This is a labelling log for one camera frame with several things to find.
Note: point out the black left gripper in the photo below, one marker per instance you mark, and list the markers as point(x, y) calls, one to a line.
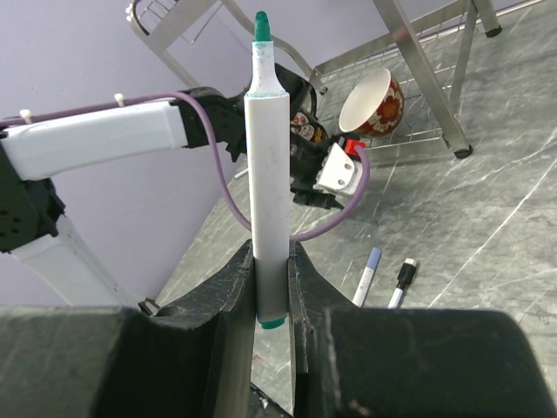
point(306, 159)

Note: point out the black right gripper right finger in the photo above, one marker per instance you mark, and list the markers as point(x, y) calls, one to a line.
point(310, 299)

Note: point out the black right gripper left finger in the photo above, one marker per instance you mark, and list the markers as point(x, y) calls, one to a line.
point(203, 345)

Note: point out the white marker with purple tip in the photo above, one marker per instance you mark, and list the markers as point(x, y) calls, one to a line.
point(367, 277)

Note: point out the small pen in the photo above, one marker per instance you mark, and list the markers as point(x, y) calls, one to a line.
point(267, 122)

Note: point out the thin white pen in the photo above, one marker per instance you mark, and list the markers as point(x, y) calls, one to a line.
point(404, 280)

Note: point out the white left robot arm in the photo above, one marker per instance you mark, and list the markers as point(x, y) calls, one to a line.
point(101, 203)

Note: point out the grey pen at left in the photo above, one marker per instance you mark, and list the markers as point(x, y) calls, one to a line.
point(241, 174)

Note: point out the red and black mug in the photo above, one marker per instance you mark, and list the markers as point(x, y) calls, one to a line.
point(303, 106)

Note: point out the white ceramic bowl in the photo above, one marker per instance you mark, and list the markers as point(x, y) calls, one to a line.
point(375, 106)

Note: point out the steel dish rack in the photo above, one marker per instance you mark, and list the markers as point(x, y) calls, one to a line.
point(159, 25)

